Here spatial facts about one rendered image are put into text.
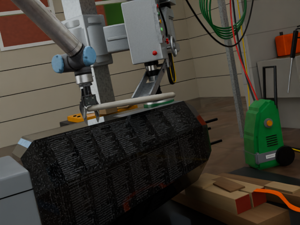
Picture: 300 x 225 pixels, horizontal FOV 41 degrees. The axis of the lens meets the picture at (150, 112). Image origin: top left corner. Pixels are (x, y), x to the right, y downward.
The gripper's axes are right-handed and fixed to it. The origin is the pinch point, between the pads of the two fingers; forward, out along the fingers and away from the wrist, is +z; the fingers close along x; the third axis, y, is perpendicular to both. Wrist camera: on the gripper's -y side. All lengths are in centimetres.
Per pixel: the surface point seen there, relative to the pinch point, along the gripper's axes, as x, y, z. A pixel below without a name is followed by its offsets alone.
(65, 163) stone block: -17.4, -4.4, 19.6
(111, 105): 8.6, 19.5, -6.9
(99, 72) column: 27, -111, -31
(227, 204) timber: 73, -10, 68
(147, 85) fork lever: 46, -44, -13
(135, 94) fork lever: 33.0, -27.4, -8.9
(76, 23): 15, -104, -71
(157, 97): 31.4, 22.7, -6.2
